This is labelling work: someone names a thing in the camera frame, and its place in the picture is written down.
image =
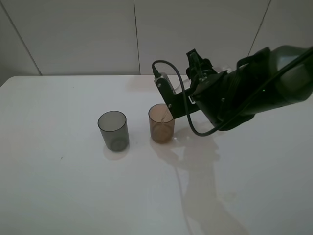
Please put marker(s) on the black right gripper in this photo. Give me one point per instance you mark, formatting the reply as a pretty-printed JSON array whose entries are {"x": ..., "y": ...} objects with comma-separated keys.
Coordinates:
[{"x": 218, "y": 92}]

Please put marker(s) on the clear plastic water bottle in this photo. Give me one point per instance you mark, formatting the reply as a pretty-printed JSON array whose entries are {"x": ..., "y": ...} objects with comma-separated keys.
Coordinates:
[{"x": 176, "y": 86}]

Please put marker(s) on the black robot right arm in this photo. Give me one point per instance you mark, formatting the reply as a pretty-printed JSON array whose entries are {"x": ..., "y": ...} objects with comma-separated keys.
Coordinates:
[{"x": 267, "y": 80}]

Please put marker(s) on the brown translucent plastic cup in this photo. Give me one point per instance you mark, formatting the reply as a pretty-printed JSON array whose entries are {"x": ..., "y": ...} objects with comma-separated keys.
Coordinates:
[{"x": 161, "y": 123}]

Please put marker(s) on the grey translucent plastic cup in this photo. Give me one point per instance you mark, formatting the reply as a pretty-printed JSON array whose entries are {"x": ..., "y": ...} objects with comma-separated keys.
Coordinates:
[{"x": 114, "y": 130}]

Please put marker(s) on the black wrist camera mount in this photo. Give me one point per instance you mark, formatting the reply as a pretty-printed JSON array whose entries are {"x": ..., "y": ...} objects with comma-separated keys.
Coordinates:
[{"x": 174, "y": 100}]

